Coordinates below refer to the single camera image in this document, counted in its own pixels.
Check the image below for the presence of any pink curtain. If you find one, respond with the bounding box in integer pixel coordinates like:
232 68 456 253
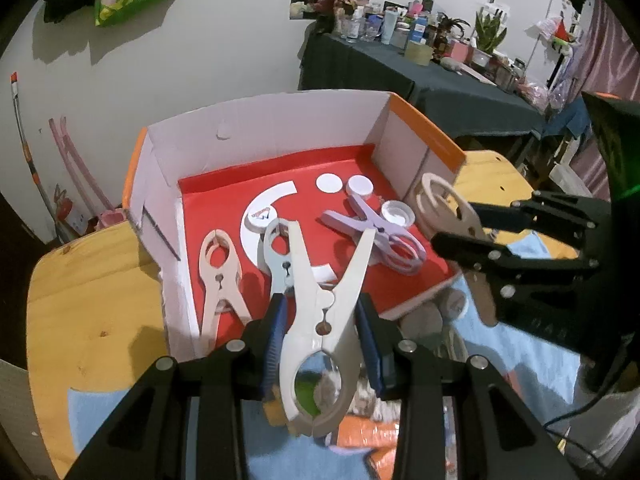
565 0 640 201

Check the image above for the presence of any translucent white bottle cap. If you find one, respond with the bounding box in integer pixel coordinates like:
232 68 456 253
381 200 417 227

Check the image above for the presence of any red printed paper sheet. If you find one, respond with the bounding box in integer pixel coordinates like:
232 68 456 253
177 144 463 341

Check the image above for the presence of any blue towel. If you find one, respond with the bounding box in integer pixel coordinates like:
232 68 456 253
67 230 601 480

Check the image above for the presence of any green plastic toy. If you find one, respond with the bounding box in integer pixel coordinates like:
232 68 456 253
295 375 321 417

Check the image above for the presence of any white clothes clip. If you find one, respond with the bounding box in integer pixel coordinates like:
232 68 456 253
264 220 377 438

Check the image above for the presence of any purple clothes clip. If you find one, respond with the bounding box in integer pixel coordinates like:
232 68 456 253
320 194 428 277

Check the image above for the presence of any orange block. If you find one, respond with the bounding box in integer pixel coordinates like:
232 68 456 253
334 417 401 480

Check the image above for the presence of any blue cloth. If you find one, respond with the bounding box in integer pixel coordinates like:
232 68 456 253
542 96 593 138

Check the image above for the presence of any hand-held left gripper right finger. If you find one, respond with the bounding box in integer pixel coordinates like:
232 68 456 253
354 292 569 480

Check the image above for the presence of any pale blue clothes clip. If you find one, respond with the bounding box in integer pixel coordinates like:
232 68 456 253
256 219 301 306

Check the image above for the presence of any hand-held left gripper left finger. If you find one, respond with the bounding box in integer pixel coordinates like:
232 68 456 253
62 292 289 480

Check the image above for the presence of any black cable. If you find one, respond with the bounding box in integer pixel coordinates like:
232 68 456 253
542 387 623 468

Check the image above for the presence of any pink folding rack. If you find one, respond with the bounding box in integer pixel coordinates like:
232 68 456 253
49 116 121 211

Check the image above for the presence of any dark cloth covered table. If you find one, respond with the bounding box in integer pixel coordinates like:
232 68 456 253
299 27 546 161

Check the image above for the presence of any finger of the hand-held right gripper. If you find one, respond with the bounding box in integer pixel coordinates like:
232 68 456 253
469 191 601 241
430 231 601 306

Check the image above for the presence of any cardboard box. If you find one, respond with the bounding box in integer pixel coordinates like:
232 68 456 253
121 89 468 361

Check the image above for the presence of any potted green plant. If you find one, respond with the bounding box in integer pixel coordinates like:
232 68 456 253
472 9 510 68

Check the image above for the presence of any white bottle cap blue print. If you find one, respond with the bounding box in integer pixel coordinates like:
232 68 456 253
248 205 277 231

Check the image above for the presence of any white crochet scrunchie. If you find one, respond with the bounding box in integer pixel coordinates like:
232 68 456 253
320 367 401 418

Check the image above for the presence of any beige clothes clip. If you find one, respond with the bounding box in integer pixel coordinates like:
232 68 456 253
412 172 501 328
199 229 252 348

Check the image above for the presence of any broom with orange tip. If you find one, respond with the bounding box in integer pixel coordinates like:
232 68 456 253
10 72 51 221

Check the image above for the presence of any row of cosmetic bottles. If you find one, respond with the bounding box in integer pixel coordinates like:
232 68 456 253
332 0 476 66

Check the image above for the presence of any white wardrobe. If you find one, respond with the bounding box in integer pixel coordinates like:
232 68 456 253
492 0 571 78

